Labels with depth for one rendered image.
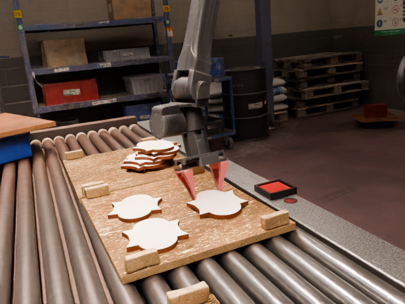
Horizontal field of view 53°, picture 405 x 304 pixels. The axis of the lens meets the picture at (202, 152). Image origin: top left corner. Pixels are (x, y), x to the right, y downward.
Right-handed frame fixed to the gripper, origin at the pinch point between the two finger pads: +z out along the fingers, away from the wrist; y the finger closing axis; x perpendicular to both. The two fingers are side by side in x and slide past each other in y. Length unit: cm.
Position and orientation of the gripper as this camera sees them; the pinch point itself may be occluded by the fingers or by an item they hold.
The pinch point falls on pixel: (207, 193)
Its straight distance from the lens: 94.8
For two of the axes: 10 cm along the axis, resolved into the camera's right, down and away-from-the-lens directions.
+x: 3.8, -0.8, -9.2
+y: -9.0, 2.0, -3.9
